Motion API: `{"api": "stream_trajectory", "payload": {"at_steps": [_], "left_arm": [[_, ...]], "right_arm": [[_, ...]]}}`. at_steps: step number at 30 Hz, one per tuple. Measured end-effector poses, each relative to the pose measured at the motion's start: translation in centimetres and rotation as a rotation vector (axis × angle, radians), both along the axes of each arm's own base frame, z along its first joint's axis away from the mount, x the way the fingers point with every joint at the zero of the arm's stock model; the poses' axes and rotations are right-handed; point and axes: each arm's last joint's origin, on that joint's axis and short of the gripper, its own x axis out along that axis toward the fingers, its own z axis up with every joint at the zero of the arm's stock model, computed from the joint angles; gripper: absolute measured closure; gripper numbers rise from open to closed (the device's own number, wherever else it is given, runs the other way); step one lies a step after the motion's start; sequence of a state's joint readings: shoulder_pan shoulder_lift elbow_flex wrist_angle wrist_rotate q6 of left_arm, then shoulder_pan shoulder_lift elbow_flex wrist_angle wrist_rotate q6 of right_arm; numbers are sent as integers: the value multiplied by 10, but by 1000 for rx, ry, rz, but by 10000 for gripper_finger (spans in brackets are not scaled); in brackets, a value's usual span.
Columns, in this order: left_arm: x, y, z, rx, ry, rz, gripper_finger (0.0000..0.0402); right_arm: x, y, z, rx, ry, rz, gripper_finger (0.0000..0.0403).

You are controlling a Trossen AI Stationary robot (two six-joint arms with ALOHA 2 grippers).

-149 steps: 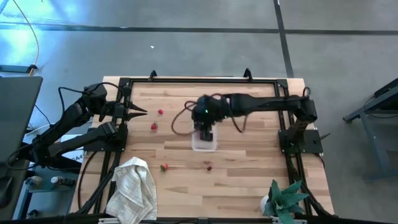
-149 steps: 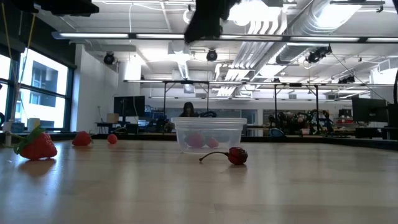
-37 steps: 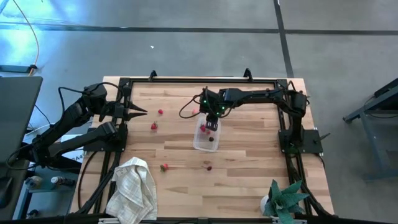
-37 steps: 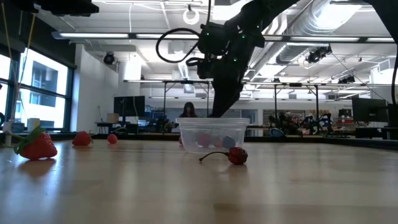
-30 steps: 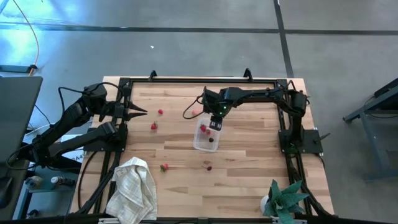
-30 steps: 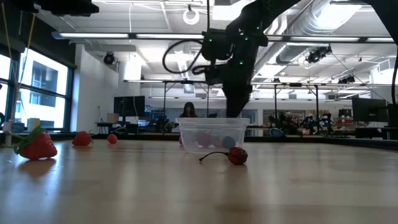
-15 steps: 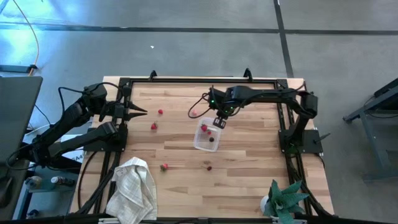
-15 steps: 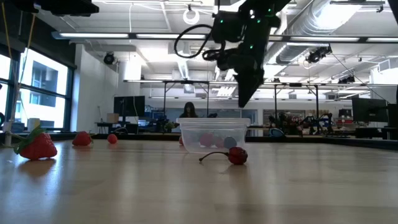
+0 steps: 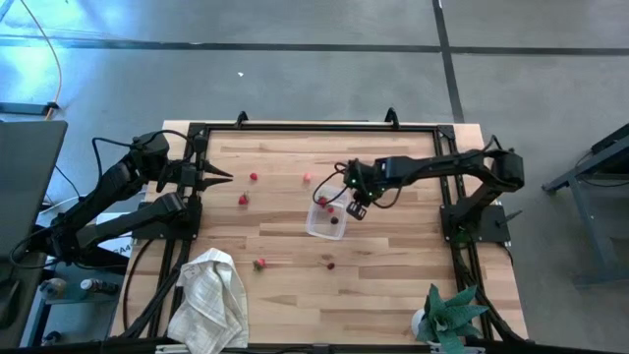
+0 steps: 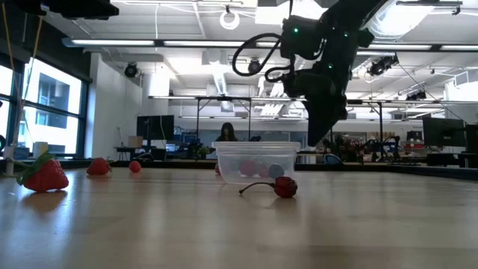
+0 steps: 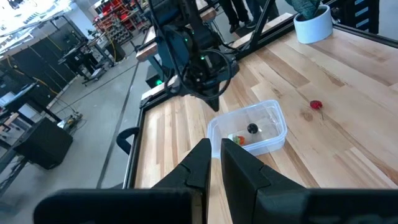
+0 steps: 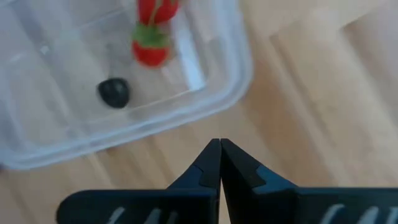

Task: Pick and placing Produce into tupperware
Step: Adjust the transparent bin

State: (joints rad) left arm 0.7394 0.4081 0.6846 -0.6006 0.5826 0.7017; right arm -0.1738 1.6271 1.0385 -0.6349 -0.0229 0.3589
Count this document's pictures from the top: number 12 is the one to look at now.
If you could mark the small strawberry with green cap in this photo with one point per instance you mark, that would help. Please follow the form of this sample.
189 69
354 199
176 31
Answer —
150 46

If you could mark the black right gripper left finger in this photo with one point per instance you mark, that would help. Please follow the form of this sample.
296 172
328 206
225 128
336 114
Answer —
186 205

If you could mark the clear plastic tupperware container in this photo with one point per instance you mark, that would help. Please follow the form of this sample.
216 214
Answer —
31 93

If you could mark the dark blueberry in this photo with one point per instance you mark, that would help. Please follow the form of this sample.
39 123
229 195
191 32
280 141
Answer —
114 92

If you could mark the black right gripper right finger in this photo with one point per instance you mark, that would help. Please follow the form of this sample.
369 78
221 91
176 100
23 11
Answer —
280 205

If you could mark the red strawberry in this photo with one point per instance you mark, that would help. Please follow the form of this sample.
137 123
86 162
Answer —
157 11

